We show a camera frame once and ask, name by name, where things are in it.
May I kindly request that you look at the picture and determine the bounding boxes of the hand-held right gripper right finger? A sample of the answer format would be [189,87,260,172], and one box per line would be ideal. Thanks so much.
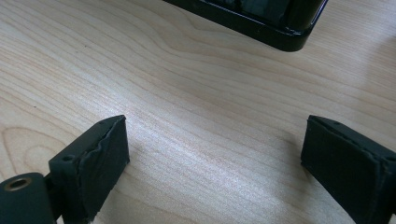
[300,114,396,224]

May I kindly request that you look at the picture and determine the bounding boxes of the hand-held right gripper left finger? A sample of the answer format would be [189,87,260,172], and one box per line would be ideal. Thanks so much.
[49,114,131,224]

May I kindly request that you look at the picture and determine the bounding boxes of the shoe rack with red top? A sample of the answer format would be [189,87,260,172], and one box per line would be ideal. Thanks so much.
[163,0,330,52]

